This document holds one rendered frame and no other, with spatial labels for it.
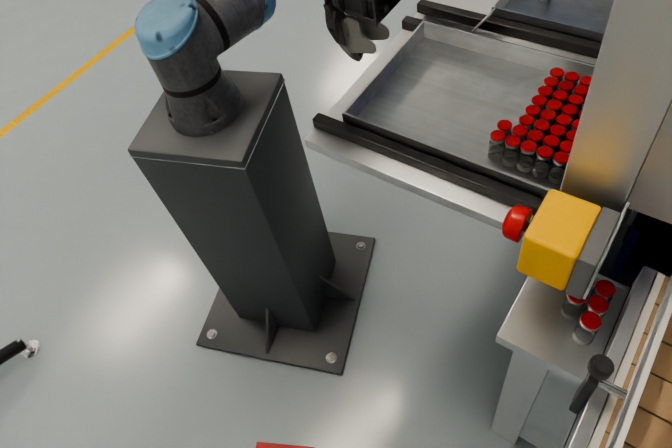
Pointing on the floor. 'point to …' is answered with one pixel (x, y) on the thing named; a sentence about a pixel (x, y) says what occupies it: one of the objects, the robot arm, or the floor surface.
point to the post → (611, 125)
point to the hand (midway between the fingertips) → (354, 51)
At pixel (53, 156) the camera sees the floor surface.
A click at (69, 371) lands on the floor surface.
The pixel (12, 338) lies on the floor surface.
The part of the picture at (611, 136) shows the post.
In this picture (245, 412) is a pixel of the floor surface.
